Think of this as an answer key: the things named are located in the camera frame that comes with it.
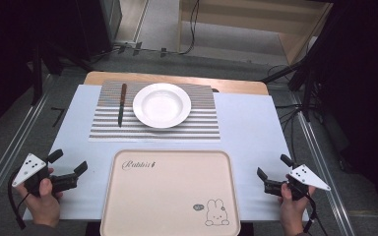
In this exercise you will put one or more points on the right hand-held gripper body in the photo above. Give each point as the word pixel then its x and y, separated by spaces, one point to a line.
pixel 308 178

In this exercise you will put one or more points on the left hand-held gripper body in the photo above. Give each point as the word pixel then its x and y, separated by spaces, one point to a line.
pixel 29 167

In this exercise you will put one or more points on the person's right hand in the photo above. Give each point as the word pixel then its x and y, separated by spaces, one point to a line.
pixel 290 209

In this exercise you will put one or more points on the person's left hand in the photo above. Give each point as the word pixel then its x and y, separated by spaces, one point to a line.
pixel 42 205

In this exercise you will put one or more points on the white table cover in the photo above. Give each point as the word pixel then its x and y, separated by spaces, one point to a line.
pixel 249 131

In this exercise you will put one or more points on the striped placemat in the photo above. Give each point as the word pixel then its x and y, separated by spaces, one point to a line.
pixel 111 131

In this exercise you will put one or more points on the black metal stand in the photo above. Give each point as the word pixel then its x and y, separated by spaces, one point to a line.
pixel 37 75

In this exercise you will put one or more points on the black tripod stand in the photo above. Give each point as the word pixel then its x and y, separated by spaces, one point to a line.
pixel 303 78

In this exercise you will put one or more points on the beige tray with rabbit print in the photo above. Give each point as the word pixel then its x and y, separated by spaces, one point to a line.
pixel 164 193

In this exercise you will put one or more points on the white deep plate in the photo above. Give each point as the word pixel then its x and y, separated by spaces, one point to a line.
pixel 161 105

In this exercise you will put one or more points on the dark cabinet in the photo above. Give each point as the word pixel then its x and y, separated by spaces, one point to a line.
pixel 92 26

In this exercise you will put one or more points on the light wooden shelf unit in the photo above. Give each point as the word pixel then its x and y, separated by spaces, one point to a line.
pixel 285 19

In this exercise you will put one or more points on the metal floor rail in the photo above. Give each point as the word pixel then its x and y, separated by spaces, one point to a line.
pixel 10 154
pixel 325 164

